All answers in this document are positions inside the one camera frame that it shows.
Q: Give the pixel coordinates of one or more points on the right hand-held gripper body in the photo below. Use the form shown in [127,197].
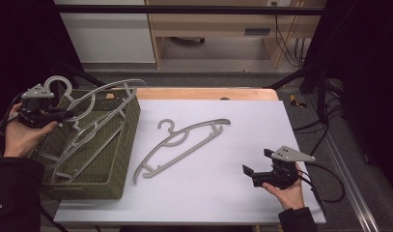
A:
[281,174]

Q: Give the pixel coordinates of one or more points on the grey plastic clothes hanger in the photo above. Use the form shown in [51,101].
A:
[221,121]
[88,161]
[57,78]

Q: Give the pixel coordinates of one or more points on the yellow and black floor item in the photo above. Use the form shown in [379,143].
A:
[295,101]

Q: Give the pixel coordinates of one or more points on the green woven basket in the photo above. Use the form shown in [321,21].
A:
[120,167]

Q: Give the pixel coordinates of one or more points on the white cabinet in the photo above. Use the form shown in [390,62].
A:
[107,38]

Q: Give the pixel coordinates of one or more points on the aluminium floor rail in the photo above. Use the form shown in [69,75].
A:
[351,190]

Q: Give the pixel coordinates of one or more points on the person's right hand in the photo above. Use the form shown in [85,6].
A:
[290,198]

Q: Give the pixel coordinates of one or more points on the person's left hand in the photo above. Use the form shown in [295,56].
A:
[22,140]

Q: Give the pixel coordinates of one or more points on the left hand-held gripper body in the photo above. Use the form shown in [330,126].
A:
[36,106]

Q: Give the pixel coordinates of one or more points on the black stand leg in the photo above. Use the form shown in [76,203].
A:
[290,77]
[78,74]

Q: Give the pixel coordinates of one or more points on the black metal frame bar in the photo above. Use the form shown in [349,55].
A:
[184,9]

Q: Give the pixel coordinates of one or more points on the wooden desk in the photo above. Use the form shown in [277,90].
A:
[210,24]

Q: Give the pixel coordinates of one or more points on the black curtain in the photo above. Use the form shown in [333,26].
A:
[23,48]
[361,64]

